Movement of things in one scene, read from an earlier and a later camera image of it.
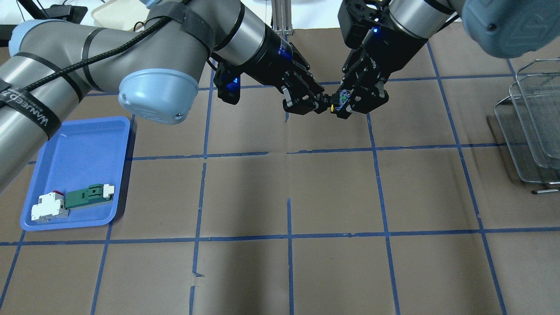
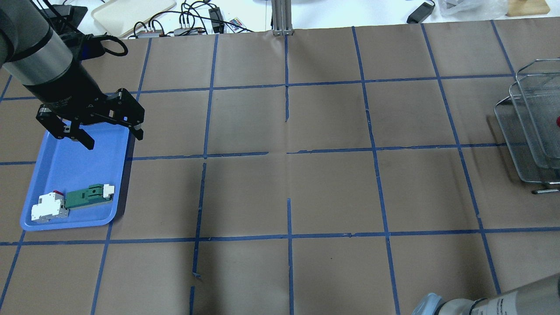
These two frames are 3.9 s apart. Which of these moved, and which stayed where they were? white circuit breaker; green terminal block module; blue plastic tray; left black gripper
Moved: left black gripper
Stayed: blue plastic tray; white circuit breaker; green terminal block module
